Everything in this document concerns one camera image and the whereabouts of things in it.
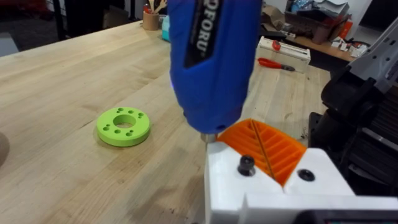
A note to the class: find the green disc with holes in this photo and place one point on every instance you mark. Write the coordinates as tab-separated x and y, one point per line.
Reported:
136	137

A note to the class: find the blue electric screwdriver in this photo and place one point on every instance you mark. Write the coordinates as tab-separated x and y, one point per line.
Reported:
214	77

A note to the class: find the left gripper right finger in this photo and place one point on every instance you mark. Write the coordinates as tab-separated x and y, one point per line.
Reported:
314	168

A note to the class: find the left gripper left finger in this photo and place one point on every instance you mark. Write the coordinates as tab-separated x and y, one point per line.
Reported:
227	180

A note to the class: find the teal box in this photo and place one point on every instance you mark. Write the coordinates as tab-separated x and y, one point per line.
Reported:
166	29

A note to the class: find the white oblong box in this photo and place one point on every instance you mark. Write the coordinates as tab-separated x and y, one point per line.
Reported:
289	56

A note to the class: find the cardboard box heap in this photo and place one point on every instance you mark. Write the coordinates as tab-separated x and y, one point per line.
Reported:
311	21

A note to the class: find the wooden cup with utensils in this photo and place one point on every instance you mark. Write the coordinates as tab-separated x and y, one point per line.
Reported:
150	21

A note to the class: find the wooden side table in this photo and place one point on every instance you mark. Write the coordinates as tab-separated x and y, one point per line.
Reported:
323	48

